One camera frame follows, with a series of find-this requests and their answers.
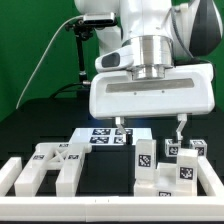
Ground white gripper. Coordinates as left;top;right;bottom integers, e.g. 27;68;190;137
89;63;215;144

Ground white chair seat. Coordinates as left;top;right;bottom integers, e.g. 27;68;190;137
134;163;197;197

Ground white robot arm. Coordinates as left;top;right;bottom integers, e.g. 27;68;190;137
74;0;223;142

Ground white tagged cube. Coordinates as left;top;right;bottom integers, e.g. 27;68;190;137
189;139;207;156
165;139;180;157

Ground white U-shaped fence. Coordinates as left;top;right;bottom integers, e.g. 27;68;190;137
0;157;224;222

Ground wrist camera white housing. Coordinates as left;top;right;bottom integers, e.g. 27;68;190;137
95;46;134;72

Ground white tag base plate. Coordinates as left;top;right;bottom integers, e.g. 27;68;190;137
69;128;152;146

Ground black cables at base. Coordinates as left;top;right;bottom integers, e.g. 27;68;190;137
48;79;96;99

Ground white chair back frame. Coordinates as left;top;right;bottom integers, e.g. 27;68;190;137
14;142;92;197

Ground black camera stand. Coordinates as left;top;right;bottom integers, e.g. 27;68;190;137
65;19;93;90

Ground grey camera on stand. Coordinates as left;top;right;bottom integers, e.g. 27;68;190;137
83;12;116;27

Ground white camera cable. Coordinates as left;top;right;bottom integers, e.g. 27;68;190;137
15;14;85;110

